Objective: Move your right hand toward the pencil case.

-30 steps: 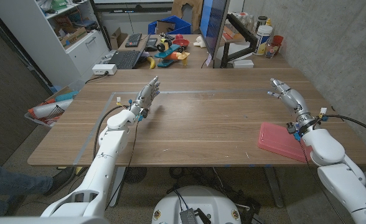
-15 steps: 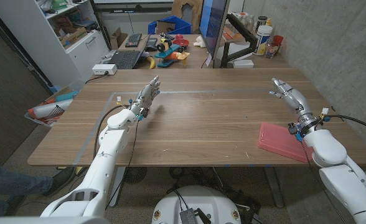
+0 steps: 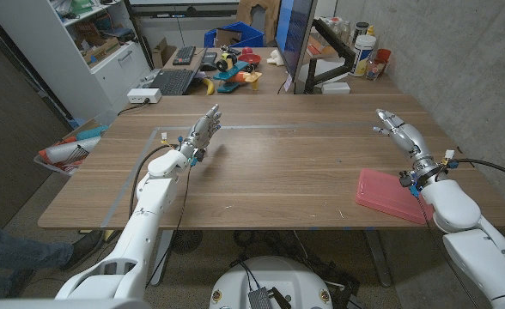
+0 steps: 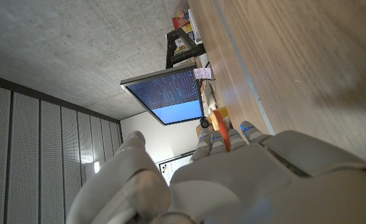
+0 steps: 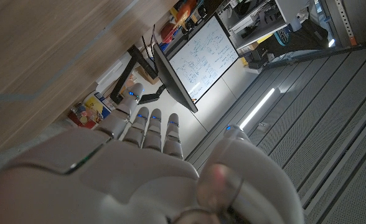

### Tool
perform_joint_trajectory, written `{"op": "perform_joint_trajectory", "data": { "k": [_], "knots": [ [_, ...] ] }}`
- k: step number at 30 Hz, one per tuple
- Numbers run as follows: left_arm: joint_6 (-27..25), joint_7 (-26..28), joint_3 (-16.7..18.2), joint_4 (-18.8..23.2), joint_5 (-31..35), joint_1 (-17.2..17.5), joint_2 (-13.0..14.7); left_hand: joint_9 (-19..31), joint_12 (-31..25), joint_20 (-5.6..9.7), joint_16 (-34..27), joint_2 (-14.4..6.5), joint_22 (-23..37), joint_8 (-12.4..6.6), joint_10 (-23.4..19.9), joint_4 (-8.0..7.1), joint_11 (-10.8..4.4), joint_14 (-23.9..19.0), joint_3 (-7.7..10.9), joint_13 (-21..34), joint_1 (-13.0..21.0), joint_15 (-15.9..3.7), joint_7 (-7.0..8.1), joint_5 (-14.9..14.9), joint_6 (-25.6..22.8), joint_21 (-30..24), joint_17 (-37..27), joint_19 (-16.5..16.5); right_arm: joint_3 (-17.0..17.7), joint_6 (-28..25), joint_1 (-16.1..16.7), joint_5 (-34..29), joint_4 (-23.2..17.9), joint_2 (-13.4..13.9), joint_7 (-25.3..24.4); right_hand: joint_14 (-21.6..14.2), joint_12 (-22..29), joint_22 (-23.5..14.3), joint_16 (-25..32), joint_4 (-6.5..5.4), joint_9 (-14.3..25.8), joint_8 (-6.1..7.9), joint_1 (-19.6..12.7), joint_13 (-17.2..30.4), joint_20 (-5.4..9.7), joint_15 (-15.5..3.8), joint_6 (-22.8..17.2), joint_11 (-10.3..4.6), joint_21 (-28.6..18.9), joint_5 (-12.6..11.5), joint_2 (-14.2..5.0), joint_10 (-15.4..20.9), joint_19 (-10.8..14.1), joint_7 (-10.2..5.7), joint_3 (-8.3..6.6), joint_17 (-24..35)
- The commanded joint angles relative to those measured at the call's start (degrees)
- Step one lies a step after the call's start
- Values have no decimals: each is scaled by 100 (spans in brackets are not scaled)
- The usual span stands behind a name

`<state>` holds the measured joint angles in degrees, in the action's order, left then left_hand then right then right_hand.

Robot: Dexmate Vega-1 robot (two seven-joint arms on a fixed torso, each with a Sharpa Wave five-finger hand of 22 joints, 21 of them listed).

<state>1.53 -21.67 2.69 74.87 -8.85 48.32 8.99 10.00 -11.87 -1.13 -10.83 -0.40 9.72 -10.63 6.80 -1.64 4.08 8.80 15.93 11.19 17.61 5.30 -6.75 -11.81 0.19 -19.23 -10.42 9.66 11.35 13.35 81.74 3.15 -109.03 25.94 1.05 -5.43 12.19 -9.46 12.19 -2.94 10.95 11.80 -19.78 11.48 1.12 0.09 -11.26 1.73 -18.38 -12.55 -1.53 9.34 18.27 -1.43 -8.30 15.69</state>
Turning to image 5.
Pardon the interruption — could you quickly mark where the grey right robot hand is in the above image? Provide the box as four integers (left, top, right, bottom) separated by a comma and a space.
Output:
0, 82, 306, 224

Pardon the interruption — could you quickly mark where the white canister with label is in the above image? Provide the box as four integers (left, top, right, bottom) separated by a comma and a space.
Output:
84, 91, 116, 121

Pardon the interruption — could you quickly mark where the clear jar with colourful bits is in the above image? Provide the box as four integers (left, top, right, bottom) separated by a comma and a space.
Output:
70, 102, 92, 126

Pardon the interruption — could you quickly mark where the flat white box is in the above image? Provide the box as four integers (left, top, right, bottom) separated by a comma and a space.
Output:
95, 60, 123, 95

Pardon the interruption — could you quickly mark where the black computer monitor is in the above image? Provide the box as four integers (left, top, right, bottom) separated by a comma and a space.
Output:
152, 43, 199, 114

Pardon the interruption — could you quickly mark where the long ceiling light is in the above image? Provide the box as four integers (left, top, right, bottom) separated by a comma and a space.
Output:
238, 86, 281, 132

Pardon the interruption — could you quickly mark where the red bowl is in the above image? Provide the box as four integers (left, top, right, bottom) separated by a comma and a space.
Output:
161, 22, 178, 44

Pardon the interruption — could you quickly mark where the white storage cabinet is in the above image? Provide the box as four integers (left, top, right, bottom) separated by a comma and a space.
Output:
217, 0, 312, 51

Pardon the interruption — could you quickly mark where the whiteboard with black frame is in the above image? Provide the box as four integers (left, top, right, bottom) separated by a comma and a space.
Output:
168, 15, 240, 104

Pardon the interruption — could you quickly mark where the perforated metal rail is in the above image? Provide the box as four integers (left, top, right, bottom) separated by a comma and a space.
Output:
333, 0, 359, 48

